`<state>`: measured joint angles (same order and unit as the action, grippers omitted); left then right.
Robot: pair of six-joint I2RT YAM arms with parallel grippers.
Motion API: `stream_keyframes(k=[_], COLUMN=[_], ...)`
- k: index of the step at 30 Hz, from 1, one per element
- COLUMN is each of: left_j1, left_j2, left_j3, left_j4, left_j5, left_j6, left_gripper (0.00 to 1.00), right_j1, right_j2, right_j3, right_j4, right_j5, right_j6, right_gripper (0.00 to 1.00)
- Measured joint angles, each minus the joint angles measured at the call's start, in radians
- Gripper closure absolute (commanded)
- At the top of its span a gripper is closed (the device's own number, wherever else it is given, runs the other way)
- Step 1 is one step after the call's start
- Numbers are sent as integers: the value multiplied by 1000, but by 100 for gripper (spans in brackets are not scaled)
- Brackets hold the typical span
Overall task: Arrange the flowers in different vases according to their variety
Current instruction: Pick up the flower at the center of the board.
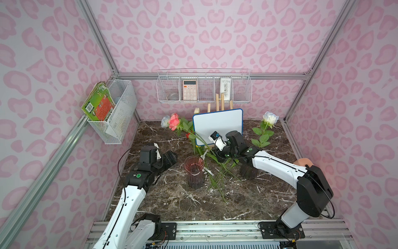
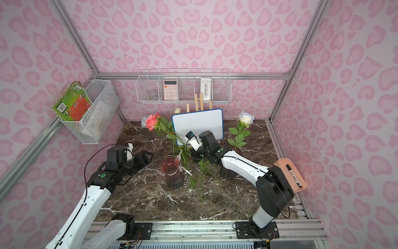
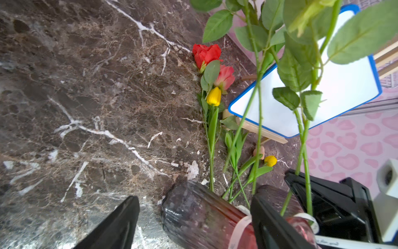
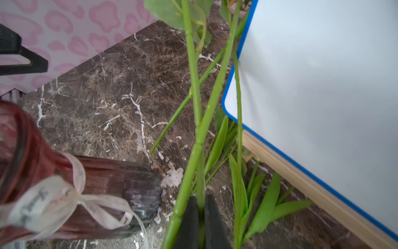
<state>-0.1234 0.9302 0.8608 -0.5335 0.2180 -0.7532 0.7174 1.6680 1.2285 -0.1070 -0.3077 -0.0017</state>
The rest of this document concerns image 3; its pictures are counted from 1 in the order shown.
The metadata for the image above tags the pink rose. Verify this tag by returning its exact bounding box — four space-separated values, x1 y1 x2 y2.
189 0 287 195
214 65 235 94

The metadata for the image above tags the red rose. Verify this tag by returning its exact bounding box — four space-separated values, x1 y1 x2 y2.
192 44 221 74

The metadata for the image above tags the blue framed whiteboard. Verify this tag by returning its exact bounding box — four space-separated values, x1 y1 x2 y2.
227 4 383 139

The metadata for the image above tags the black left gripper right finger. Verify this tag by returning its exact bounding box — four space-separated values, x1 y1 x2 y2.
250 195 314 249

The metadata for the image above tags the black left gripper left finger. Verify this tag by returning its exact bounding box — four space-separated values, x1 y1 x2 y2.
75 196 140 249

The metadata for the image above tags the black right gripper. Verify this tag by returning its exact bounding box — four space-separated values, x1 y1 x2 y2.
283 169 381 243

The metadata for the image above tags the left purple glass vase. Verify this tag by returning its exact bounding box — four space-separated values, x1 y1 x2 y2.
161 181 318 249

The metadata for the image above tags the wooden easel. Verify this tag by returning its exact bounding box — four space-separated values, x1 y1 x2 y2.
222 40 398 144

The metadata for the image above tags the small yellow tulip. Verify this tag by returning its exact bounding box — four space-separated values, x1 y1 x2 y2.
229 156 277 203

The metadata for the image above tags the white rose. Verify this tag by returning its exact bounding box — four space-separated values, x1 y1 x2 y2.
272 1 398 214

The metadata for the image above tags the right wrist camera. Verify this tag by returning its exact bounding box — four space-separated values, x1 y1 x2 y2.
373 159 398 242

